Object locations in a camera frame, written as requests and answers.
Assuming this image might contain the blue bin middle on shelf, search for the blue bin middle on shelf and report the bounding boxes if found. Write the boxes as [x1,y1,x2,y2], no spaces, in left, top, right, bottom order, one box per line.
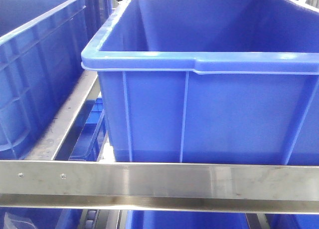
[82,0,319,166]

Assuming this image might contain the blue bin on shelf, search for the blue bin on shelf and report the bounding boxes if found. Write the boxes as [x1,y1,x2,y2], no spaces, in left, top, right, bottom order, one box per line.
[82,0,319,166]
[0,0,102,160]

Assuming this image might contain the blue bin left on shelf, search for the blue bin left on shelf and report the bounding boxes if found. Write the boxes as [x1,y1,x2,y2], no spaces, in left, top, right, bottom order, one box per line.
[0,0,102,160]

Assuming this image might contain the low blue bin middle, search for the low blue bin middle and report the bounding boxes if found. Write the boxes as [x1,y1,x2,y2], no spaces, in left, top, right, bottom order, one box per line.
[69,97,106,162]

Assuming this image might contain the blue bin lower left corner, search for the blue bin lower left corner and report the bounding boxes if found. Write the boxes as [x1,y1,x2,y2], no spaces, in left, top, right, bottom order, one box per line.
[0,208,82,229]

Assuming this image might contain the lower blue bin below rail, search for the lower blue bin below rail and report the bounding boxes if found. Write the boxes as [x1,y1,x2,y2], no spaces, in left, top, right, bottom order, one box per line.
[126,211,249,229]

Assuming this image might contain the stainless steel shelf rail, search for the stainless steel shelf rail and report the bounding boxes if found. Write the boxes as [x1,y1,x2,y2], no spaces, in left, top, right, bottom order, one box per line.
[0,71,319,214]

